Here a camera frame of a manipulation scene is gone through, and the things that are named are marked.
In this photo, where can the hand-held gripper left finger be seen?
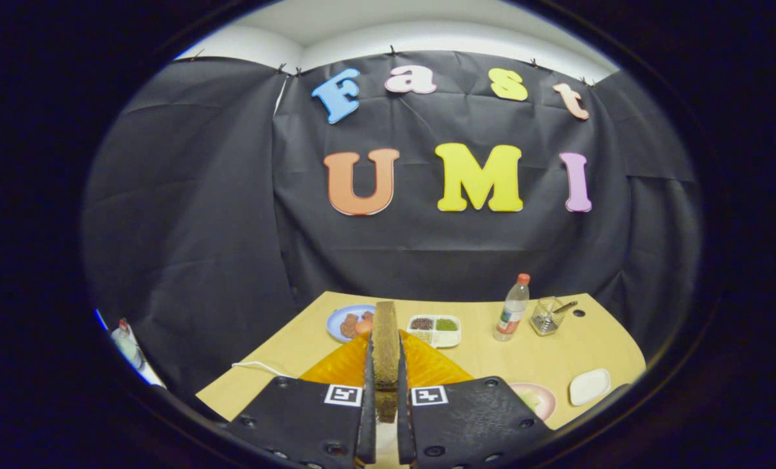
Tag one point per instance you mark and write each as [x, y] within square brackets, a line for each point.
[367, 430]

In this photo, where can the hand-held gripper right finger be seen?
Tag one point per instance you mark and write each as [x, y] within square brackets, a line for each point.
[406, 430]

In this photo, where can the brown bread slice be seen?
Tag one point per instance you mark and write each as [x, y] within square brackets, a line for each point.
[385, 345]

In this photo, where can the white divided condiment dish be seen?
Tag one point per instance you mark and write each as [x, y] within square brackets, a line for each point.
[453, 339]

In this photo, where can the red food pieces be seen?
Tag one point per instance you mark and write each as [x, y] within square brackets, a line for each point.
[350, 324]

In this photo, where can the blue plate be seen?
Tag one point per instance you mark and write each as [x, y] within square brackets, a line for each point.
[336, 319]

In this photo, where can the pink plate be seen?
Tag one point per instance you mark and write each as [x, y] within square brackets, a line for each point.
[544, 397]

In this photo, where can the clear water bottle red cap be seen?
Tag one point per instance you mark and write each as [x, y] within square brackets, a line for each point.
[510, 316]

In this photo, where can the black backdrop cloth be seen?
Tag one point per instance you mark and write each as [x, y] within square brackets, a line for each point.
[427, 254]

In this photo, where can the small white dish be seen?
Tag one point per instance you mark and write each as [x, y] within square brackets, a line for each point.
[590, 386]

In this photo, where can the white and red object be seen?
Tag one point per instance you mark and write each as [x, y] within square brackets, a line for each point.
[127, 345]

